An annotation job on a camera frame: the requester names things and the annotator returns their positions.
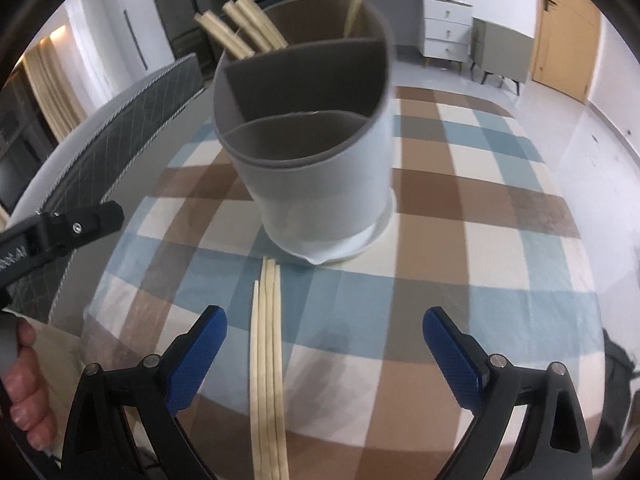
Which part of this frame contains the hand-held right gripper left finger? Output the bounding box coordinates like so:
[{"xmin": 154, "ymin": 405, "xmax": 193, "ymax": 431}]
[{"xmin": 60, "ymin": 305, "xmax": 228, "ymax": 480}]

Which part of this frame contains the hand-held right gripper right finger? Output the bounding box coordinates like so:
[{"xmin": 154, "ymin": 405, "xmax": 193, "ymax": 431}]
[{"xmin": 422, "ymin": 306, "xmax": 593, "ymax": 480}]

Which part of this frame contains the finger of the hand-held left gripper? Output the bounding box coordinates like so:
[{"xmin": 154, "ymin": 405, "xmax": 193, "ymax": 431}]
[{"xmin": 35, "ymin": 200, "xmax": 125, "ymax": 253}]

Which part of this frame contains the white and grey utensil holder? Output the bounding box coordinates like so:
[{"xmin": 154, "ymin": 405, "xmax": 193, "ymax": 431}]
[{"xmin": 212, "ymin": 0, "xmax": 398, "ymax": 266}]

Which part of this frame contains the person's left hand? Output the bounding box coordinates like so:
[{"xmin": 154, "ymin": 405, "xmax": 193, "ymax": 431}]
[{"xmin": 0, "ymin": 320, "xmax": 57, "ymax": 450}]

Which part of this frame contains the plaid cloth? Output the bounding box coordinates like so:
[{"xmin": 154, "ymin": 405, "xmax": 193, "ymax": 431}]
[{"xmin": 80, "ymin": 85, "xmax": 608, "ymax": 480}]

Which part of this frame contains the beige curtain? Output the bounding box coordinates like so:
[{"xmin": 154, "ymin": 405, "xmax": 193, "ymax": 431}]
[{"xmin": 22, "ymin": 24, "xmax": 87, "ymax": 143}]

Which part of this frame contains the white wardrobe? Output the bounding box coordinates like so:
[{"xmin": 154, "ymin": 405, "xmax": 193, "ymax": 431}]
[{"xmin": 67, "ymin": 0, "xmax": 176, "ymax": 111}]

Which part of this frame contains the dark glass cabinet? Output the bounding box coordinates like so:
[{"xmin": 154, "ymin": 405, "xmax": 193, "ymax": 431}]
[{"xmin": 145, "ymin": 0, "xmax": 241, "ymax": 58}]

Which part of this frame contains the grey nightstand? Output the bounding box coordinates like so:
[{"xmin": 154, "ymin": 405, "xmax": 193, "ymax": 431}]
[{"xmin": 469, "ymin": 16, "xmax": 537, "ymax": 97}]

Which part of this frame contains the white desk with drawers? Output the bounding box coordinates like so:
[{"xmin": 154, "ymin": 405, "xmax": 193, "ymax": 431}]
[{"xmin": 317, "ymin": 0, "xmax": 475, "ymax": 70}]

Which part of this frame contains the wooden door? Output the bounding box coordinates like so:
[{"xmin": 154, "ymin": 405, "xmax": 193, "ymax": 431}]
[{"xmin": 529, "ymin": 0, "xmax": 602, "ymax": 107}]

